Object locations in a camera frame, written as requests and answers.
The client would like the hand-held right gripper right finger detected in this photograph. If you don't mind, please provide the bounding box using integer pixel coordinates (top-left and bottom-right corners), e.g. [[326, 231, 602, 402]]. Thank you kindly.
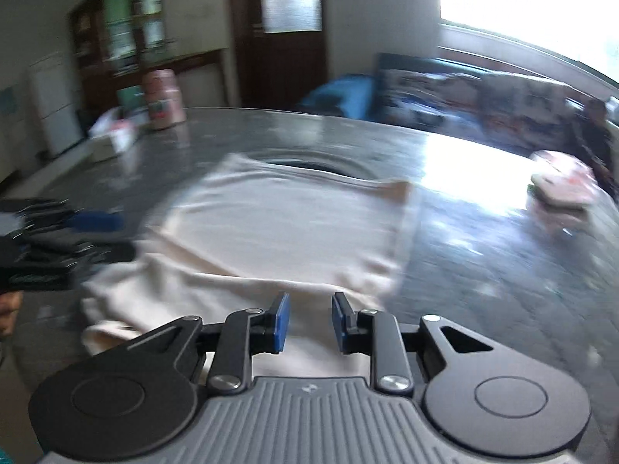
[[331, 291, 495, 394]]

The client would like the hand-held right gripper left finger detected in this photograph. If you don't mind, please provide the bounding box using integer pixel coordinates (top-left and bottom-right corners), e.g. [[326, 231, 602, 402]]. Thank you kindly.
[[110, 291, 292, 394]]

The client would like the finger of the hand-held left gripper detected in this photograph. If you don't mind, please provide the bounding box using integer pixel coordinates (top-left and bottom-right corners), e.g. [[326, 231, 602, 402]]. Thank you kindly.
[[65, 209, 125, 234], [68, 241, 137, 266]]

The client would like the cream sweatshirt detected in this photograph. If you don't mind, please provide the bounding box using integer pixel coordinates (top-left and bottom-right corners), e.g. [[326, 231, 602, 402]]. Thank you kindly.
[[80, 152, 421, 378]]

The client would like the person's left hand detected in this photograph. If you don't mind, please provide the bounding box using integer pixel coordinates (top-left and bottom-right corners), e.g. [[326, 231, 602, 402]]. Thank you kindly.
[[0, 290, 21, 336]]

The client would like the white tissue box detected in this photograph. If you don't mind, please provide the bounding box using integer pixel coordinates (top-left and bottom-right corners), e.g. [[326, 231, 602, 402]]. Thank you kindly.
[[88, 120, 139, 163]]

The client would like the white refrigerator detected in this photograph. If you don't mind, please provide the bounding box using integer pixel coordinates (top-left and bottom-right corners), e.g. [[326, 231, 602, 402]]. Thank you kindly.
[[26, 55, 83, 158]]

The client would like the pink cartoon face bottle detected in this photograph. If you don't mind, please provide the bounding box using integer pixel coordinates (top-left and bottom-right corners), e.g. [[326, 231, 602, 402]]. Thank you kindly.
[[144, 69, 188, 130]]

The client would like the black round induction cooktop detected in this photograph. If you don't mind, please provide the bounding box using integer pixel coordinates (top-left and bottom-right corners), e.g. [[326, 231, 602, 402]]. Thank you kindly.
[[246, 151, 378, 182]]

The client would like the dark wooden cabinet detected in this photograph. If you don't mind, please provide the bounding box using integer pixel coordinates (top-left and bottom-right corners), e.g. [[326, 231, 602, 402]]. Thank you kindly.
[[68, 0, 229, 108]]

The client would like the blue sofa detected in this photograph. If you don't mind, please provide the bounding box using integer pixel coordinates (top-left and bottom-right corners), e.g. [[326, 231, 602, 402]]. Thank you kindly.
[[297, 53, 619, 158]]

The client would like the butterfly print cushion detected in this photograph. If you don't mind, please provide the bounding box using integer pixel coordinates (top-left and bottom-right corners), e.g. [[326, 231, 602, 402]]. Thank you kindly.
[[381, 67, 484, 127], [479, 75, 581, 142]]

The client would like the dark wooden door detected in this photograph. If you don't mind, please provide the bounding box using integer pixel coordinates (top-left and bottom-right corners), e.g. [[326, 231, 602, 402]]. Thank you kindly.
[[229, 0, 330, 108]]

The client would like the white plastic tissue pack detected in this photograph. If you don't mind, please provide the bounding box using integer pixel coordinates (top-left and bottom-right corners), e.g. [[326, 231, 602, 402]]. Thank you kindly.
[[526, 149, 597, 216]]

